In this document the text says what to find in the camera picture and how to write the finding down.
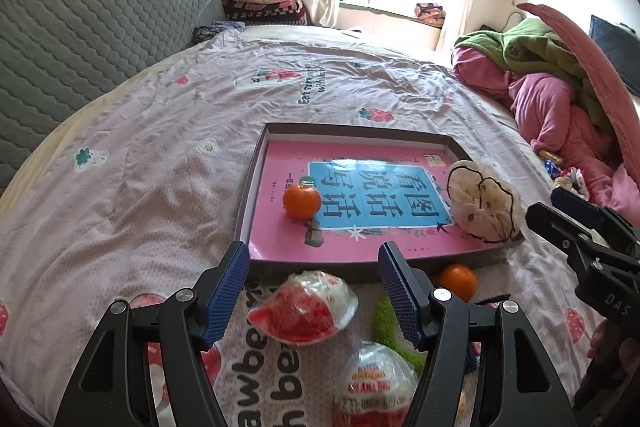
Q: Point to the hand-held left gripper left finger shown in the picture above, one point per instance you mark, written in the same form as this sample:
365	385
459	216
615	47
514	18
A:
227	302

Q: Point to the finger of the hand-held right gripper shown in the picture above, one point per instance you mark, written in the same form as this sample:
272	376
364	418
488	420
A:
575	203
550	219

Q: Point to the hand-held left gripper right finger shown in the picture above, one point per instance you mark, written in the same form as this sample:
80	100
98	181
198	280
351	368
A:
400	297

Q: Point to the grey cardboard box tray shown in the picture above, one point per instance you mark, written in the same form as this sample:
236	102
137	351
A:
250	217

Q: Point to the person's right hand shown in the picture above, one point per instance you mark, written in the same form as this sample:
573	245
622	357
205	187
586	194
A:
596	342

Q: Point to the patterned snack wrapper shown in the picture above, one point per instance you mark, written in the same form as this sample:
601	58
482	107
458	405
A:
575	179

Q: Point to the blue snack wrapper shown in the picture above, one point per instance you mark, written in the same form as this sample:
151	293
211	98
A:
552	167

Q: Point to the small orange tangerine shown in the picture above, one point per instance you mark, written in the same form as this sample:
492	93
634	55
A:
457	282
302	202

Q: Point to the cream plush toy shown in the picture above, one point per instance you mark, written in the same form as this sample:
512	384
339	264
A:
482	202

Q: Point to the pink book with blue label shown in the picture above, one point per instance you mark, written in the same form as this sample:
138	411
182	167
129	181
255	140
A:
280	247

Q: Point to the pink garment pile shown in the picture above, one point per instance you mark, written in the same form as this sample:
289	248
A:
555	112

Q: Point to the red white blue toy egg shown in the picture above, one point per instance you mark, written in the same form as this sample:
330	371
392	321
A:
372	387

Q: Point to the pink quilted cushion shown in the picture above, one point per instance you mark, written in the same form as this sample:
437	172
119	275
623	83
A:
595	52

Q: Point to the strawberry printed bedsheet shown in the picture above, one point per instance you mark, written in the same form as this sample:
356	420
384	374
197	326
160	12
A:
150	167

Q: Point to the green garment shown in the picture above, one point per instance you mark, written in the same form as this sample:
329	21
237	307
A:
540	49

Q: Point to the black television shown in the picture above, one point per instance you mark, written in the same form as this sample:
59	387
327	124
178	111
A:
615	42

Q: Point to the pink floral cloth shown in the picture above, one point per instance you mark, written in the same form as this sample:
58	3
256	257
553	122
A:
430	13

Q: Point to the blue patterned cloth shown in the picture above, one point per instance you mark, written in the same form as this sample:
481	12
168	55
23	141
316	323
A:
217	31

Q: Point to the dark patterned folded blanket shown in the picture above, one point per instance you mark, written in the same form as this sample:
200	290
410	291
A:
265	13

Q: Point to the grey quilted headboard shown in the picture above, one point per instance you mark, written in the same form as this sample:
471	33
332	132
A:
90	37

